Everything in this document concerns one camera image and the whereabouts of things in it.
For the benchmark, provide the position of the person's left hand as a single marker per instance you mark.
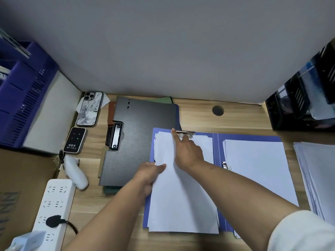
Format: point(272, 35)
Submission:
point(144, 176)

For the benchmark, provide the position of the person's right hand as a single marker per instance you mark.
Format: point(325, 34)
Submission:
point(189, 155)

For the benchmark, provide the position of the person's left thumb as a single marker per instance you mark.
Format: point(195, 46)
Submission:
point(159, 168)

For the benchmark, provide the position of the person's right thumb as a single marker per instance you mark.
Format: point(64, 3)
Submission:
point(176, 139)

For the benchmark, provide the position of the metal folder clip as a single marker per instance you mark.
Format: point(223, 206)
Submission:
point(189, 133)

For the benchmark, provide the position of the white paper stack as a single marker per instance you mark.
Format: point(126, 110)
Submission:
point(180, 203)
point(256, 167)

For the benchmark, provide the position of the person's right forearm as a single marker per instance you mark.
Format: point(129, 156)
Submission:
point(235, 196)

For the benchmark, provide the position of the person's left forearm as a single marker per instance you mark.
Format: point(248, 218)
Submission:
point(110, 219)

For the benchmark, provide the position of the closed blue folder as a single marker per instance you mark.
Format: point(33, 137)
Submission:
point(178, 114)

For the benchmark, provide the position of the dark grey ribbed folder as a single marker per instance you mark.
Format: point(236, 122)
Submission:
point(141, 138)

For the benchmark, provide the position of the open blue folder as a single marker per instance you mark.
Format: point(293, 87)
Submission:
point(218, 146)

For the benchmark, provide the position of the black clipboard clip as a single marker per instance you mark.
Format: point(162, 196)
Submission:
point(115, 137)

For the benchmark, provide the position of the small metal side clip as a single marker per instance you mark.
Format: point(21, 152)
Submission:
point(226, 165)

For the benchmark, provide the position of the brown folder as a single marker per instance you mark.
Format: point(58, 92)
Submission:
point(111, 113)

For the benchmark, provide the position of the white handheld controller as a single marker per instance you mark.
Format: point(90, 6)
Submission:
point(77, 172)

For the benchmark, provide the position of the black portable router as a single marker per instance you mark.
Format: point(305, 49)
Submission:
point(75, 141)

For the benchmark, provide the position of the smartphone with marble case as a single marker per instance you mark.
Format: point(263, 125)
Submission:
point(89, 109)

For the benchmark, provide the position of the white power strip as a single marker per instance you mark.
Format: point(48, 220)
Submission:
point(53, 203)

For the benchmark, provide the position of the white box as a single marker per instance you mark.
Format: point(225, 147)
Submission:
point(56, 109)

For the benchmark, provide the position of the black file organizer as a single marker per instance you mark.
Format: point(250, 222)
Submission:
point(301, 101)

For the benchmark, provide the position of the cardboard box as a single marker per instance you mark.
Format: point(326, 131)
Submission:
point(21, 185)

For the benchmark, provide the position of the loose white paper pile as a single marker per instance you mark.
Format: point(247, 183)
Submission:
point(319, 175)

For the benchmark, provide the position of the white charger adapter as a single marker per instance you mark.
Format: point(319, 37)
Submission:
point(28, 241)

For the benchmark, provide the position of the blue plastic file basket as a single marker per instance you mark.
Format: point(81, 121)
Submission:
point(25, 101)

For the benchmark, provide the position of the white sleeve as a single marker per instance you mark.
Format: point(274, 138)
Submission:
point(303, 232)

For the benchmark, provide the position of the documents in basket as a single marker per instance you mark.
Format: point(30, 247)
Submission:
point(11, 41)

